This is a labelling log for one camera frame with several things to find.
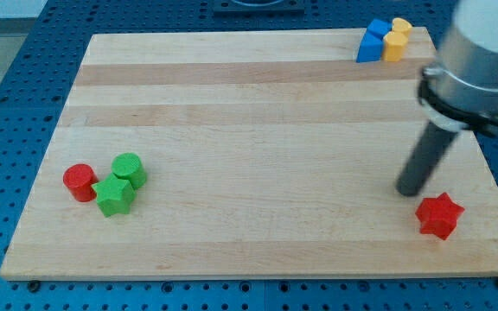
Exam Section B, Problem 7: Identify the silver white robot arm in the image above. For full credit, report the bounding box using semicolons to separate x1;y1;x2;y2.
418;0;498;136

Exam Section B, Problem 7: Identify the light wooden board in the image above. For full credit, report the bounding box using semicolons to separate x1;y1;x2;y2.
0;27;498;281

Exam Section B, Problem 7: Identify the green cylinder block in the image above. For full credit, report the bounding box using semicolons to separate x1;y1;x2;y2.
111;153;147;190

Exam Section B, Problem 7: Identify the green star block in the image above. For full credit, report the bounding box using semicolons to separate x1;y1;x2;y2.
92;174;136;218

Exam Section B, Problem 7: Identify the front blue block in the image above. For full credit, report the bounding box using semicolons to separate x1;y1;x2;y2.
355;32;384;63

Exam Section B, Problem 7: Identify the blue block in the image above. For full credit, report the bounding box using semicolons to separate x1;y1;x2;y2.
367;19;393;40
355;32;384;63

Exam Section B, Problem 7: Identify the red cylinder block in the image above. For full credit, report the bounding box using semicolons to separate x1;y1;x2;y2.
62;163;98;202

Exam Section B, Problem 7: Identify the rear blue block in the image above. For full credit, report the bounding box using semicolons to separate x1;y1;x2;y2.
367;19;393;40

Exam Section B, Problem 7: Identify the front yellow block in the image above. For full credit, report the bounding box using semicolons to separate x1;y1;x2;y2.
381;31;408;62

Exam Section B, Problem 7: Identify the yellow block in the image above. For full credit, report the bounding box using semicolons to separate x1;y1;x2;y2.
381;31;408;62
392;17;413;38

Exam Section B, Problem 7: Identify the black cylindrical pointer rod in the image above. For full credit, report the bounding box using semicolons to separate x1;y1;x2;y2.
396;122;457;197

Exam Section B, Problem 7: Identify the rear yellow block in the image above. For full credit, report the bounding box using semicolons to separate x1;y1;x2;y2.
392;17;413;38

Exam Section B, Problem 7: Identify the red star block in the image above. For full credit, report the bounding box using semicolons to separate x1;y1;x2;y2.
415;193;465;240

